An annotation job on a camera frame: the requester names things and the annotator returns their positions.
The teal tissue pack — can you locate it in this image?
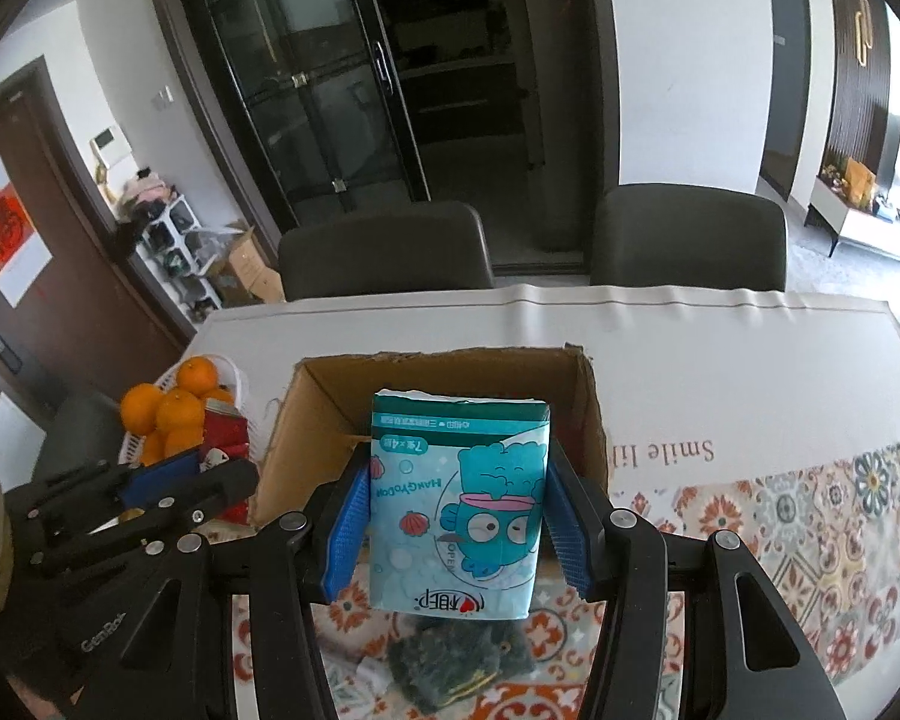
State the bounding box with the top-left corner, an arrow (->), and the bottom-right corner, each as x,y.
368,401 -> 551,621

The red snack packet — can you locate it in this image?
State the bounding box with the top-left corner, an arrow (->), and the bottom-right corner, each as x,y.
199,398 -> 258,525

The orange fruit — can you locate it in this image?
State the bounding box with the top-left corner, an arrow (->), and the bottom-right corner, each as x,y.
119,382 -> 164,436
164,424 -> 205,458
175,356 -> 219,398
155,388 -> 205,434

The brown cardboard box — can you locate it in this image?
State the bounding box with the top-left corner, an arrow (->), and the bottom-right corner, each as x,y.
250,346 -> 613,527

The dark green plush toy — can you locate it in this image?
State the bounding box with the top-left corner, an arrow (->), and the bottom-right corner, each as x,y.
386,619 -> 535,713

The brown entrance door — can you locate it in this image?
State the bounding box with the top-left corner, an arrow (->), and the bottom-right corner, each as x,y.
0,60 -> 191,419

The patterned tablecloth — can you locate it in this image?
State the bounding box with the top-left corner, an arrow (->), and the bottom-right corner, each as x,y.
193,286 -> 900,718

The white shoe rack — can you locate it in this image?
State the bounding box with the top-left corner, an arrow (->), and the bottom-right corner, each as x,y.
128,188 -> 224,327

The red fu poster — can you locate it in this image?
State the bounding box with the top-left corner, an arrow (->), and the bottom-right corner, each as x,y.
0,156 -> 53,307

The dark chair left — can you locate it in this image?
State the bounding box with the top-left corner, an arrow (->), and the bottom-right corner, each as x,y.
278,202 -> 494,302

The dark chair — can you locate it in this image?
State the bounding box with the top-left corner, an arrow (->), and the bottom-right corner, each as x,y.
278,202 -> 494,302
590,184 -> 788,291

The black glass cabinet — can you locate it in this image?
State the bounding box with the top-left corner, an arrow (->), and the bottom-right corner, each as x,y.
152,0 -> 619,277

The dark chair right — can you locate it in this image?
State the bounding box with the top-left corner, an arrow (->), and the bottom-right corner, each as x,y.
590,184 -> 788,291

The white tv console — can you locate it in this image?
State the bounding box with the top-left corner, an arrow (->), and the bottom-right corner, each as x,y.
808,179 -> 900,262

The wall intercom panel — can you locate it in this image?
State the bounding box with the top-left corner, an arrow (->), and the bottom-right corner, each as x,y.
91,124 -> 133,171

